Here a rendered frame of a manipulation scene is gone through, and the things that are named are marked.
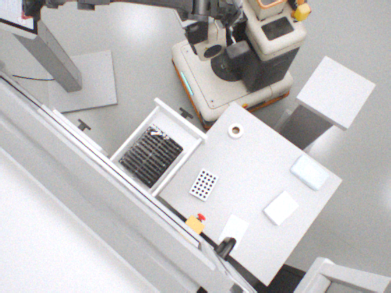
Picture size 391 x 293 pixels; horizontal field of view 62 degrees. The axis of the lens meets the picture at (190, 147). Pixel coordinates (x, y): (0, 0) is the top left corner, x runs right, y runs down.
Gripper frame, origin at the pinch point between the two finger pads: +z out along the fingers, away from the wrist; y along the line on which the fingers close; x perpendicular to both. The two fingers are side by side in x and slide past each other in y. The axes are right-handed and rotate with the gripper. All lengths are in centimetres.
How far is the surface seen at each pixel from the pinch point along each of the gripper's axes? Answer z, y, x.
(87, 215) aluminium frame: -103, 98, -42
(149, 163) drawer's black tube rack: -25, 71, 40
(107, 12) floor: 54, -79, 90
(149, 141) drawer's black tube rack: -28, 61, 38
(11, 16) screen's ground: 2.3, -0.2, -4.0
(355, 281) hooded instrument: -93, 123, 51
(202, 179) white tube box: -37, 80, 59
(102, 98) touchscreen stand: 58, -3, 81
